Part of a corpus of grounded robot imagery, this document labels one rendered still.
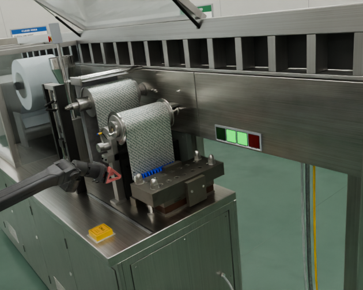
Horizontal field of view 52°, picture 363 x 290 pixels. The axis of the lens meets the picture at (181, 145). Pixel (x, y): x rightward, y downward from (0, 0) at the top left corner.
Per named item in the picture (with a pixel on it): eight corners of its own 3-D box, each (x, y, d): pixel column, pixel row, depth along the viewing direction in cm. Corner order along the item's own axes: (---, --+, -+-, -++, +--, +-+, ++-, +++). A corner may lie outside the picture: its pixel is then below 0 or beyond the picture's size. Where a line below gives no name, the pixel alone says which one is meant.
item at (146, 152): (132, 180, 165) (126, 140, 159) (174, 163, 178) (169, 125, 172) (133, 180, 164) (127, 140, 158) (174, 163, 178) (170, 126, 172)
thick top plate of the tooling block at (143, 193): (132, 196, 161) (129, 183, 159) (200, 166, 184) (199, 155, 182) (154, 208, 149) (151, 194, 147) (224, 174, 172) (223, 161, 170)
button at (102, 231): (89, 235, 148) (87, 229, 147) (105, 228, 152) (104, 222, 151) (97, 241, 143) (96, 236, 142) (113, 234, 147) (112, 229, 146)
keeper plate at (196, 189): (186, 205, 160) (184, 182, 157) (204, 197, 166) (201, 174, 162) (191, 207, 158) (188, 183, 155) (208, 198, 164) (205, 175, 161)
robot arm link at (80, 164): (75, 164, 142) (71, 156, 146) (68, 179, 143) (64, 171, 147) (91, 167, 146) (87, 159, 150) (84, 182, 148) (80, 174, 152)
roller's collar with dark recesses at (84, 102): (75, 111, 178) (72, 98, 176) (87, 108, 181) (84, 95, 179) (81, 113, 173) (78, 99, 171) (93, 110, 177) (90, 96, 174)
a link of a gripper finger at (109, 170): (121, 186, 155) (101, 183, 148) (112, 181, 160) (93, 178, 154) (125, 170, 154) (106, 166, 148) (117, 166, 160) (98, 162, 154)
